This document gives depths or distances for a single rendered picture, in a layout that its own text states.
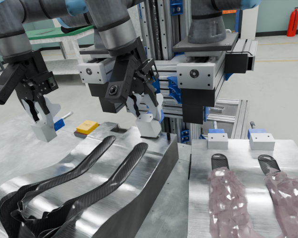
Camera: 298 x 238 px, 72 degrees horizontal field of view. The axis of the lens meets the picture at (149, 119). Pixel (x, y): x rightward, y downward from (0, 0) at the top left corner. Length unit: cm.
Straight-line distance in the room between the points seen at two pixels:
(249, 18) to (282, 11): 71
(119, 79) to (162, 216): 32
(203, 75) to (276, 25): 511
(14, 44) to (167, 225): 54
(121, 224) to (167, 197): 16
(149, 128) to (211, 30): 48
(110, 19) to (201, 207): 39
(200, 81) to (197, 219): 51
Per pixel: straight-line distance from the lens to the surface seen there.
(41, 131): 66
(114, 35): 46
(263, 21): 579
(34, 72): 64
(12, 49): 60
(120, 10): 46
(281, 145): 63
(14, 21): 61
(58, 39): 373
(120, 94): 43
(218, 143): 57
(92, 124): 82
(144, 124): 55
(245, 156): 58
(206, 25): 87
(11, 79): 60
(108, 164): 54
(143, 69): 49
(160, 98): 55
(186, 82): 80
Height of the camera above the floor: 123
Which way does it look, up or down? 31 degrees down
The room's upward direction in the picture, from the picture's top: 9 degrees counter-clockwise
